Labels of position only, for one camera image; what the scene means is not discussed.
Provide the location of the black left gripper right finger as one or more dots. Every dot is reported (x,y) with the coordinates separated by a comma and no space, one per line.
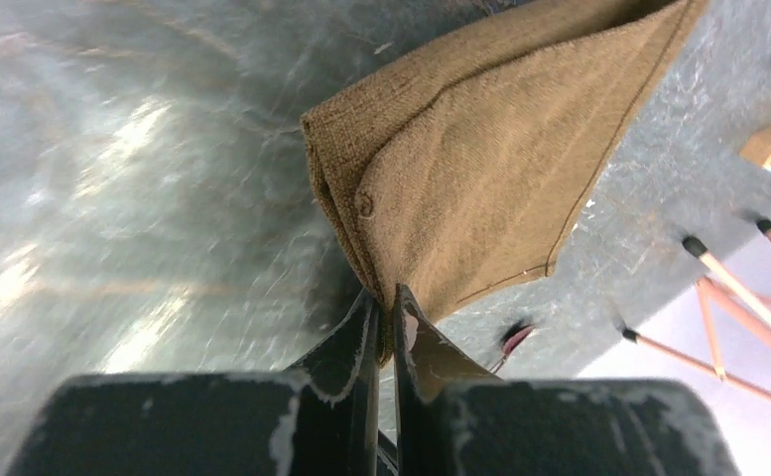
(426,364)

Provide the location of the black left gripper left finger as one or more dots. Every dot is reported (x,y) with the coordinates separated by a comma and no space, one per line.
(337,427)

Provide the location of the brown cloth napkin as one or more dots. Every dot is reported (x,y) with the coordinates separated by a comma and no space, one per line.
(460,168)

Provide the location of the purple spoon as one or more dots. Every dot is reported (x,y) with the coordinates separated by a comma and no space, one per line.
(512,337)

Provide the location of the pink tripod stand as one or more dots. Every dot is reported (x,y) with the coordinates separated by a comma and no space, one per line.
(748,308)

